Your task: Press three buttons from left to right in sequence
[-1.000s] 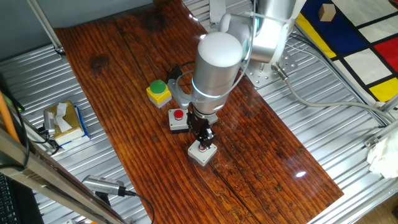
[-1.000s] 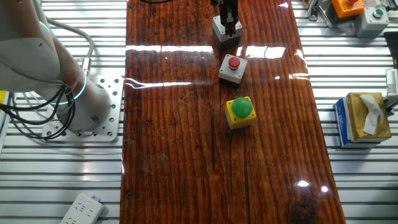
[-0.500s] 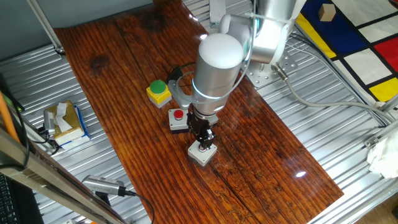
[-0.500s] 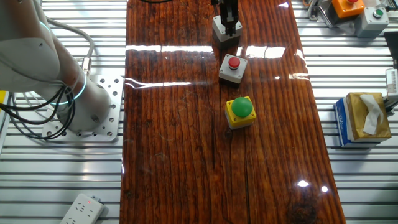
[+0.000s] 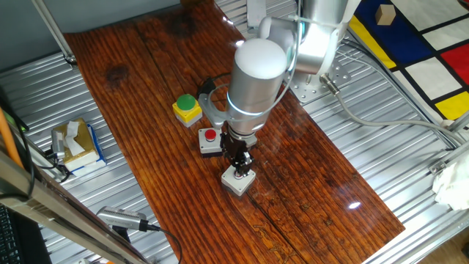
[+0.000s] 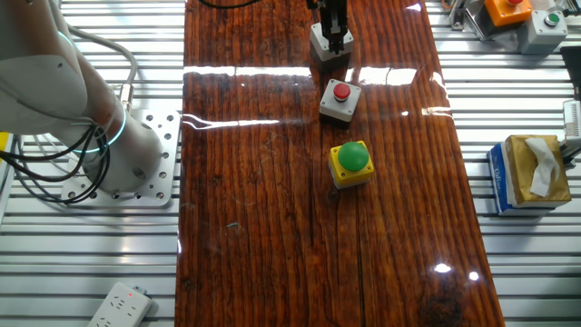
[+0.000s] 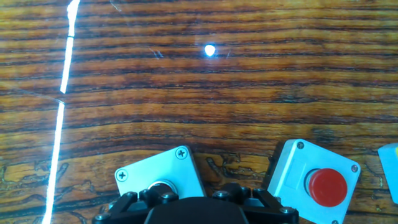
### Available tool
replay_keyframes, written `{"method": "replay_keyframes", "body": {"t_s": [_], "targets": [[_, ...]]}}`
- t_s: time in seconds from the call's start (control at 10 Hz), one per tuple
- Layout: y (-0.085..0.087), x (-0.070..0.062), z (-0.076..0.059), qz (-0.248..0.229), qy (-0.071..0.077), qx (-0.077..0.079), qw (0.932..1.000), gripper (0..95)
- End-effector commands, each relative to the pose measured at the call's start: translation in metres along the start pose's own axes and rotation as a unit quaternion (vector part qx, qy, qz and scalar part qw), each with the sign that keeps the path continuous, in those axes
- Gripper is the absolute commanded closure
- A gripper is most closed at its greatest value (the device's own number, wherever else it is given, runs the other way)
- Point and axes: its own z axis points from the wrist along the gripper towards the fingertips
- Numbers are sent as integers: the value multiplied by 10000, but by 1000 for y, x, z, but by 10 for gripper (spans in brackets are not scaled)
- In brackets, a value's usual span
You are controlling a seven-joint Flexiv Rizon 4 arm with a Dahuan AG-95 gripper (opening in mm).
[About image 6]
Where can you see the black rectangular object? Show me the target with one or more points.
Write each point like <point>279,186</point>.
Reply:
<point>572,68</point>

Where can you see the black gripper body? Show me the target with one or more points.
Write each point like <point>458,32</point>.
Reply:
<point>330,9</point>

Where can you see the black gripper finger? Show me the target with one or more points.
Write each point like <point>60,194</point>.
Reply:
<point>339,34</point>
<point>327,34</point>

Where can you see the brown wooden board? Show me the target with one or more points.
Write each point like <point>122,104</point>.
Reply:
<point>272,227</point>

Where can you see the orange box red button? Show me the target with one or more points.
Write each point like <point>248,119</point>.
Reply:
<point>504,11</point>

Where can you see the white power strip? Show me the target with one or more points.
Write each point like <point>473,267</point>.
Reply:
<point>120,306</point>

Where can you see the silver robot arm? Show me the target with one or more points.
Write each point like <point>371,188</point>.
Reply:
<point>68,100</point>

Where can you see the grey box green button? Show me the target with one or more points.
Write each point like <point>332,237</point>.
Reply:
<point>544,36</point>

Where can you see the yellow box green button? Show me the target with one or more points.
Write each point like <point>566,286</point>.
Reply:
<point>350,163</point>

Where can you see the gold and blue tissue box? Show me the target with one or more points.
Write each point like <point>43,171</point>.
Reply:
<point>522,172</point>

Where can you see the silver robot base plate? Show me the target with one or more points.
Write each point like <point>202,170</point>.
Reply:
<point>163,136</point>

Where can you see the grey box small red button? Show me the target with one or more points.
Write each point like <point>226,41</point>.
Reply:
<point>320,45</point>

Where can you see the grey box large red button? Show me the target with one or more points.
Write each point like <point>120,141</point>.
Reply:
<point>340,102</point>

